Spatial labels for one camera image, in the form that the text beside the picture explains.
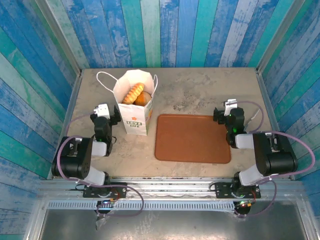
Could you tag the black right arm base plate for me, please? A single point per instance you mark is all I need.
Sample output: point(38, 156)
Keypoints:
point(223, 190)

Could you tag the aluminium mounting rail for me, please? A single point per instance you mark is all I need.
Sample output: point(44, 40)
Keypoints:
point(170, 186)

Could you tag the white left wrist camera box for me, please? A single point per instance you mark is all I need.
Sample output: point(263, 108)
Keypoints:
point(102, 111)

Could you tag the aluminium table edge rail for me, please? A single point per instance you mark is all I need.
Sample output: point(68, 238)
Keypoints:
point(268, 100)
point(72, 105)

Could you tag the brown rectangular tray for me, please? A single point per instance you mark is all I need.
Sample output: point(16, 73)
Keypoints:
point(192, 140)

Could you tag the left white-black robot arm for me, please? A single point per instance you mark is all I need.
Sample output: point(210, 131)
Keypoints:
point(72, 160)

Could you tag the grey metal base sheet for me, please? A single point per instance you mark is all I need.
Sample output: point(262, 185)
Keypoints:
point(175, 225)

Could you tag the crumpled clear plastic piece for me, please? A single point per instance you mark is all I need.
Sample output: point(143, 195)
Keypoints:
point(101, 221)

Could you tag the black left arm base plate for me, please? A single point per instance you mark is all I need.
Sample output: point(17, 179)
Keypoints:
point(117, 190)

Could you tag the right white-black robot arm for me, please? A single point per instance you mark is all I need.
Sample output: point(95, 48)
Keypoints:
point(275, 157)

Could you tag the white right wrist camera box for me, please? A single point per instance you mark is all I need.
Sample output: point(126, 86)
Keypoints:
point(230, 106)

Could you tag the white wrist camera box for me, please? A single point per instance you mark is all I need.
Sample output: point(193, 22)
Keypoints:
point(230, 106)
point(102, 111)

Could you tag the long ridged striped fake bread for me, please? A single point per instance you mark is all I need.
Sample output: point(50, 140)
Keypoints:
point(133, 93)

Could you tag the round brown fake bun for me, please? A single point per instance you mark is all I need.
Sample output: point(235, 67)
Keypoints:
point(143, 98)

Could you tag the small circuit board with LEDs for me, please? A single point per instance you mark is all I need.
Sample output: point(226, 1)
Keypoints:
point(246, 203)
point(107, 201)

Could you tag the aluminium corner post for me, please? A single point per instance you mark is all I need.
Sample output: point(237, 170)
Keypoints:
point(60, 40)
point(280, 37)

